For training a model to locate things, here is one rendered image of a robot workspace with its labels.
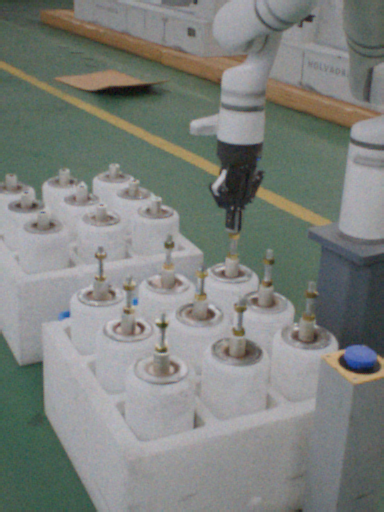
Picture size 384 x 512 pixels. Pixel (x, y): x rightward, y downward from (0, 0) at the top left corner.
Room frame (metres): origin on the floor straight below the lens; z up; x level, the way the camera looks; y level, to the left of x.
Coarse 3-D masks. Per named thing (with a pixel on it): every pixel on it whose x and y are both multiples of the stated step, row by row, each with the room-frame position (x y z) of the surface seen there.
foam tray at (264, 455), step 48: (48, 336) 1.13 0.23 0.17; (48, 384) 1.13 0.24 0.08; (96, 384) 0.99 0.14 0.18; (96, 432) 0.93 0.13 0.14; (192, 432) 0.88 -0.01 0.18; (240, 432) 0.89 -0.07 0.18; (288, 432) 0.93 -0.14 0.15; (96, 480) 0.93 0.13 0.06; (144, 480) 0.83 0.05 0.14; (192, 480) 0.86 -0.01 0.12; (240, 480) 0.90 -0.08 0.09; (288, 480) 0.93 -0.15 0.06
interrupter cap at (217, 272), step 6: (222, 264) 1.27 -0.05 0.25; (210, 270) 1.24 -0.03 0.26; (216, 270) 1.24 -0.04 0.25; (222, 270) 1.25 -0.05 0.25; (240, 270) 1.25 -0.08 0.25; (246, 270) 1.25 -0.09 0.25; (216, 276) 1.22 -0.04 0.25; (222, 276) 1.22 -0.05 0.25; (228, 276) 1.23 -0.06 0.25; (234, 276) 1.23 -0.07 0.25; (240, 276) 1.23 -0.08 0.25; (246, 276) 1.23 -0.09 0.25; (252, 276) 1.23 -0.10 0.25; (228, 282) 1.20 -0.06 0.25; (234, 282) 1.20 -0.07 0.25; (240, 282) 1.20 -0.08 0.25
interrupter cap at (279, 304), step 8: (248, 296) 1.15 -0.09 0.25; (256, 296) 1.15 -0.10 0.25; (272, 296) 1.16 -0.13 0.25; (280, 296) 1.16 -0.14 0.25; (248, 304) 1.12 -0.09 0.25; (256, 304) 1.13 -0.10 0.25; (272, 304) 1.13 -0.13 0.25; (280, 304) 1.13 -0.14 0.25; (288, 304) 1.13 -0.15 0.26; (256, 312) 1.10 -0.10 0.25; (264, 312) 1.10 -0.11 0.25; (272, 312) 1.10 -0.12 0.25; (280, 312) 1.11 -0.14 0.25
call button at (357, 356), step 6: (348, 348) 0.87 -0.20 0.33; (354, 348) 0.87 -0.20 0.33; (360, 348) 0.87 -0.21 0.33; (366, 348) 0.87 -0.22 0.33; (348, 354) 0.85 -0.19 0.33; (354, 354) 0.85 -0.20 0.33; (360, 354) 0.85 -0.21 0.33; (366, 354) 0.85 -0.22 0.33; (372, 354) 0.86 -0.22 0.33; (348, 360) 0.85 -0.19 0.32; (354, 360) 0.84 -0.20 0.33; (360, 360) 0.84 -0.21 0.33; (366, 360) 0.84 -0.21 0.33; (372, 360) 0.84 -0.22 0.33; (354, 366) 0.85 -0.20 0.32; (360, 366) 0.84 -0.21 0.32; (366, 366) 0.84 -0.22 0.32
